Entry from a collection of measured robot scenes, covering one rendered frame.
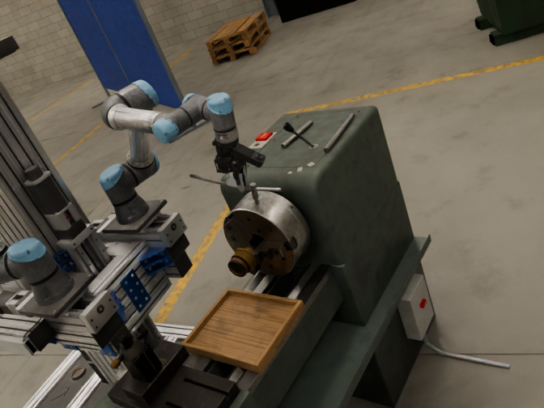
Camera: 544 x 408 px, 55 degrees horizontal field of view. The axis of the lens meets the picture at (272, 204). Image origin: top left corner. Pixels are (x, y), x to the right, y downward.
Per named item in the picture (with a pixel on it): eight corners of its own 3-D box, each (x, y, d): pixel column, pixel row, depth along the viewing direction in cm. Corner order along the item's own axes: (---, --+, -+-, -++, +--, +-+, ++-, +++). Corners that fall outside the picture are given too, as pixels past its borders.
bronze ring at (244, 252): (235, 242, 192) (221, 258, 186) (255, 244, 186) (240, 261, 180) (245, 261, 196) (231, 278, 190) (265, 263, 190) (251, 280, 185)
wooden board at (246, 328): (231, 295, 210) (227, 287, 209) (305, 308, 188) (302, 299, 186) (184, 351, 192) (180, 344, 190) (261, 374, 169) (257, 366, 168)
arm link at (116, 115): (82, 108, 191) (159, 119, 158) (105, 93, 197) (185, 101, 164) (96, 135, 197) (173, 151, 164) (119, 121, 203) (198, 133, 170)
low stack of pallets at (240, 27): (233, 44, 1043) (225, 23, 1022) (272, 32, 1009) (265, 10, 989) (212, 66, 944) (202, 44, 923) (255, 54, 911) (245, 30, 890)
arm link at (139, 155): (118, 176, 237) (108, 87, 192) (144, 159, 245) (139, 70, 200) (137, 193, 234) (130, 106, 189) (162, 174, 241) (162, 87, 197)
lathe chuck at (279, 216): (244, 248, 217) (228, 187, 198) (311, 269, 202) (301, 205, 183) (231, 262, 212) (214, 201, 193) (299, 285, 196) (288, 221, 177)
